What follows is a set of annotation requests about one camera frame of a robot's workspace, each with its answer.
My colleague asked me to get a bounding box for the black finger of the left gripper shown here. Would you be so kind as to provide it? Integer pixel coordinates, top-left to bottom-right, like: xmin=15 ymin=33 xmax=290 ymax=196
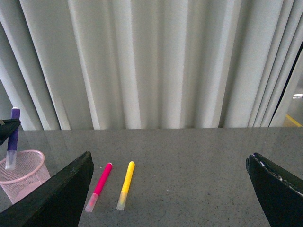
xmin=0 ymin=119 xmax=21 ymax=145

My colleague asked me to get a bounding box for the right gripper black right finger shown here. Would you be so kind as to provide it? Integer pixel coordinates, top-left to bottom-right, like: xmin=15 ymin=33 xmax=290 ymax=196
xmin=246 ymin=153 xmax=303 ymax=227

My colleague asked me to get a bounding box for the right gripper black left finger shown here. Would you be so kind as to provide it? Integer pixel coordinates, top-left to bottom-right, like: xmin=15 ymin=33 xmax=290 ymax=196
xmin=0 ymin=151 xmax=94 ymax=227

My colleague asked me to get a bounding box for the pink highlighter pen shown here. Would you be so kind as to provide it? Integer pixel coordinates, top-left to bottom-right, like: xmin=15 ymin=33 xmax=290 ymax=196
xmin=85 ymin=163 xmax=113 ymax=212

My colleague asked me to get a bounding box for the purple highlighter pen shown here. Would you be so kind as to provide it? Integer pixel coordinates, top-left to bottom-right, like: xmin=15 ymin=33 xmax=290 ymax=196
xmin=5 ymin=107 xmax=20 ymax=170

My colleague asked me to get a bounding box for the pink mesh cup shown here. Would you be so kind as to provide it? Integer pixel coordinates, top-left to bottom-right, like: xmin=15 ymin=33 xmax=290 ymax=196
xmin=0 ymin=150 xmax=51 ymax=204

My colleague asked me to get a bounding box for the yellow highlighter pen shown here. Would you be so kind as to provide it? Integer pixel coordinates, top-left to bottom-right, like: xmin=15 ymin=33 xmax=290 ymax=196
xmin=116 ymin=161 xmax=135 ymax=210

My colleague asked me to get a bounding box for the white pleated curtain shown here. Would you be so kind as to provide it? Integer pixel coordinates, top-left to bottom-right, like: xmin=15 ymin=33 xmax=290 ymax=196
xmin=0 ymin=0 xmax=303 ymax=130

